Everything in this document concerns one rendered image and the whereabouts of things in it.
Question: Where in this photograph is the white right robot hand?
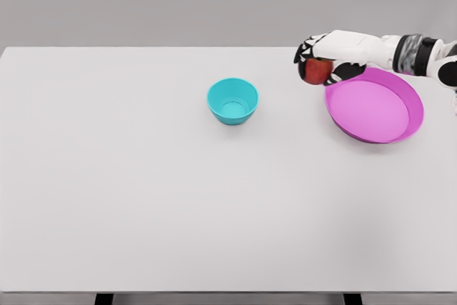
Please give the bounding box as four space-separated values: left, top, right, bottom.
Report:
293 29 376 87

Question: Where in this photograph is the red apple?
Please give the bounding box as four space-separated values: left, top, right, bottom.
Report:
297 57 334 86

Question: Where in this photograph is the pink plate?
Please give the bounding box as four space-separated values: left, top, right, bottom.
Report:
323 66 425 144

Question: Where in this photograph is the blue bowl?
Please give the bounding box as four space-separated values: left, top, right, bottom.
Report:
206 77 259 126

